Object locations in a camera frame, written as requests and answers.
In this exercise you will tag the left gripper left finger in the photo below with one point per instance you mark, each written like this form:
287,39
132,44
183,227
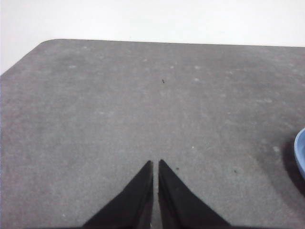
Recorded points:
133,205

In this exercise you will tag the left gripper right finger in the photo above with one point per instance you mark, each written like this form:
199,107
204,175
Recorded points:
178,207

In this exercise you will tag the blue round plate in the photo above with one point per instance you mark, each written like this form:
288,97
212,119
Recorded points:
300,152

